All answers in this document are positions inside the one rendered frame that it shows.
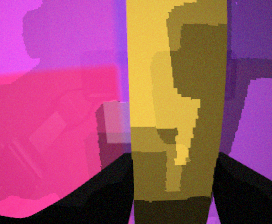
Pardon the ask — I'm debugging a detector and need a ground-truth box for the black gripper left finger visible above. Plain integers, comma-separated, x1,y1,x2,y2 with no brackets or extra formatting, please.
0,153,135,224

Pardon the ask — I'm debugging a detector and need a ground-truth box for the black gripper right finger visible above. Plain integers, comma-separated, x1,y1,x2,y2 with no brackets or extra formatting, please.
212,152,272,224

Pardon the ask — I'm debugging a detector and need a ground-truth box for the yellow bar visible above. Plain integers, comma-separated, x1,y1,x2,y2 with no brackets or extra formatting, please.
125,0,228,224

